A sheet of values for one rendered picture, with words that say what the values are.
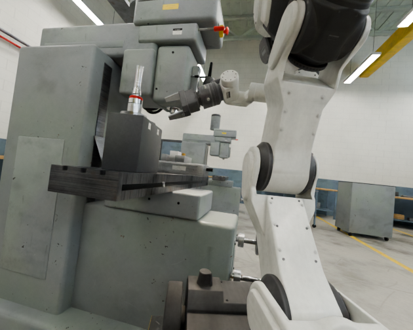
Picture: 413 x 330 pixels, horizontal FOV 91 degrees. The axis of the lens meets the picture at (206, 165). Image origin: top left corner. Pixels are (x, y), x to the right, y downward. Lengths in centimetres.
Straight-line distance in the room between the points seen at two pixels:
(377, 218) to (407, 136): 434
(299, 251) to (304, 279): 6
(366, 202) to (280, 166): 474
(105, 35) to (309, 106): 122
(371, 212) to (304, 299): 486
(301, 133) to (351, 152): 776
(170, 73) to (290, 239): 97
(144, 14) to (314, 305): 140
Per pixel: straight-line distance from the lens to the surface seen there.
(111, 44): 144
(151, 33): 133
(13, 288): 157
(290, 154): 57
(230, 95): 83
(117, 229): 115
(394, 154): 890
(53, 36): 174
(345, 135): 835
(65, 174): 71
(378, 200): 537
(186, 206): 96
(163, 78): 119
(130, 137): 70
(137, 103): 76
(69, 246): 127
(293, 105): 57
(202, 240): 98
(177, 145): 811
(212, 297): 71
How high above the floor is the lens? 96
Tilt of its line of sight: 2 degrees up
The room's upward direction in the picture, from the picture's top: 6 degrees clockwise
